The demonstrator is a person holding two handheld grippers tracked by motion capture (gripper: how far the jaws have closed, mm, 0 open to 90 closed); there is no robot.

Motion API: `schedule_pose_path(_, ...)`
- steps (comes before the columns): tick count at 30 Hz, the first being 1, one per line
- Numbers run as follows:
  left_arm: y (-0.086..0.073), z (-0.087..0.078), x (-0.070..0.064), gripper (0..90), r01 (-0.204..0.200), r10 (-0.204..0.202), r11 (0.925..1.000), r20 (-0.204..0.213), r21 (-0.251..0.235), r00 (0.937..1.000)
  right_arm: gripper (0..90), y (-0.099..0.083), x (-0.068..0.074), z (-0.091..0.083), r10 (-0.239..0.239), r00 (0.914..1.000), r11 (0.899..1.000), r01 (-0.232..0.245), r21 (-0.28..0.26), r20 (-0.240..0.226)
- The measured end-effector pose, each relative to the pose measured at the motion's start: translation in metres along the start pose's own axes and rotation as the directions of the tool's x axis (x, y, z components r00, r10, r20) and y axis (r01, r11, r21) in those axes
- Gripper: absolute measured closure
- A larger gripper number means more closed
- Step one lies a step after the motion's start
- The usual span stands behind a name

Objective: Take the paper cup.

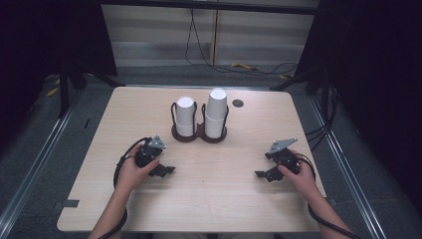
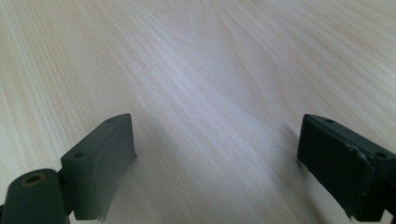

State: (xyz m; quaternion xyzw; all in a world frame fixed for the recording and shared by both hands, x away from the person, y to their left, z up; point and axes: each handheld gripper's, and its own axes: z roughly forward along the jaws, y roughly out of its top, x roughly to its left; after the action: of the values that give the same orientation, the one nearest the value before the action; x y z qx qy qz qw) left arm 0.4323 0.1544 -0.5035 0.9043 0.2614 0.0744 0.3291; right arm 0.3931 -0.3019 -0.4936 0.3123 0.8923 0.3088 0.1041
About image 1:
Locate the person's left hand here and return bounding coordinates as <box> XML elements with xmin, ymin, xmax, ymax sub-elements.
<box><xmin>115</xmin><ymin>143</ymin><xmax>161</xmax><ymax>194</ymax></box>

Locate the black tape patch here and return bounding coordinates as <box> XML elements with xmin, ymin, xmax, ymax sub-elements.
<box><xmin>53</xmin><ymin>198</ymin><xmax>81</xmax><ymax>210</ymax></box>

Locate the black metal stand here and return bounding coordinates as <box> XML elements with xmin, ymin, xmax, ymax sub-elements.
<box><xmin>57</xmin><ymin>59</ymin><xmax>117</xmax><ymax>120</ymax></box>
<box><xmin>270</xmin><ymin>65</ymin><xmax>332</xmax><ymax>115</ymax></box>

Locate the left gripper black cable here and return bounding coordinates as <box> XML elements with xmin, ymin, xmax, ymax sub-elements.
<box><xmin>99</xmin><ymin>136</ymin><xmax>152</xmax><ymax>239</ymax></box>

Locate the black curtain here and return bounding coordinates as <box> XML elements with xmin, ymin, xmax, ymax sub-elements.
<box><xmin>0</xmin><ymin>0</ymin><xmax>118</xmax><ymax>147</ymax></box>
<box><xmin>295</xmin><ymin>0</ymin><xmax>422</xmax><ymax>213</ymax></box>

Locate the hanging black cable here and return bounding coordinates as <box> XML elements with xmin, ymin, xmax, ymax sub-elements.
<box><xmin>184</xmin><ymin>8</ymin><xmax>300</xmax><ymax>76</ymax></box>

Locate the black double cup holder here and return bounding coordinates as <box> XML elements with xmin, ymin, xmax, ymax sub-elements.
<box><xmin>170</xmin><ymin>101</ymin><xmax>230</xmax><ymax>144</ymax></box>

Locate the tall stack of white cups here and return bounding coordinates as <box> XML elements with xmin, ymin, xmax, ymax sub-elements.
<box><xmin>203</xmin><ymin>88</ymin><xmax>229</xmax><ymax>139</ymax></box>

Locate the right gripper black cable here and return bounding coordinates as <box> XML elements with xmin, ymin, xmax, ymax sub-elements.
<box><xmin>296</xmin><ymin>153</ymin><xmax>363</xmax><ymax>239</ymax></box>

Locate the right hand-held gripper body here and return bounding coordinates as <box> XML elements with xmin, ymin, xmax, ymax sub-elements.
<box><xmin>264</xmin><ymin>137</ymin><xmax>302</xmax><ymax>175</ymax></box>

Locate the bundle of black floor cables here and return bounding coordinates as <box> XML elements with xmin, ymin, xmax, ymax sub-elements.
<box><xmin>304</xmin><ymin>85</ymin><xmax>340</xmax><ymax>151</ymax></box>

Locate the metal floor rail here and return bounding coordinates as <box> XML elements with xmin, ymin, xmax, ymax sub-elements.
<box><xmin>309</xmin><ymin>97</ymin><xmax>380</xmax><ymax>239</ymax></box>
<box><xmin>0</xmin><ymin>105</ymin><xmax>76</xmax><ymax>231</ymax></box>

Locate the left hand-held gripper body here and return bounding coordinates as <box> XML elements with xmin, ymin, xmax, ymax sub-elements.
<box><xmin>133</xmin><ymin>134</ymin><xmax>167</xmax><ymax>168</ymax></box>

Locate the short stack of white cups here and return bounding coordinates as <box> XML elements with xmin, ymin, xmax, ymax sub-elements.
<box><xmin>175</xmin><ymin>96</ymin><xmax>197</xmax><ymax>137</ymax></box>

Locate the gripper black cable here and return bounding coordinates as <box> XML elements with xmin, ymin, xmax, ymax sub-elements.
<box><xmin>99</xmin><ymin>136</ymin><xmax>152</xmax><ymax>239</ymax></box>
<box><xmin>296</xmin><ymin>153</ymin><xmax>363</xmax><ymax>239</ymax></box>

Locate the person's right hand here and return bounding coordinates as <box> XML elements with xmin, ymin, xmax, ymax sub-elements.
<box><xmin>277</xmin><ymin>150</ymin><xmax>321</xmax><ymax>202</ymax></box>

